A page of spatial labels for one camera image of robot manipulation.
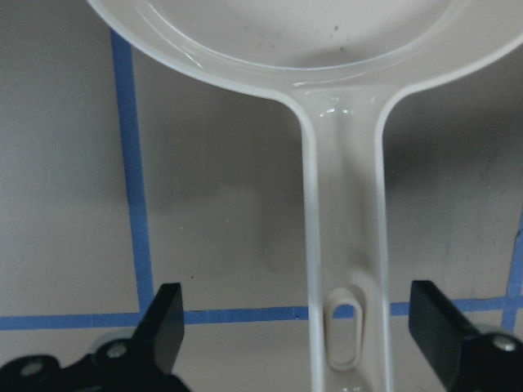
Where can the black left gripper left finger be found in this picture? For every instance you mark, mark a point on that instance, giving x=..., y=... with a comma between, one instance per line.
x=161, y=330

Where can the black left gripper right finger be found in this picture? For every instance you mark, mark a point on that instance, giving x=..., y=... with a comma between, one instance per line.
x=441, y=332

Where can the beige plastic dustpan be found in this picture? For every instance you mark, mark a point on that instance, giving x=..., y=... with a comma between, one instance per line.
x=341, y=67

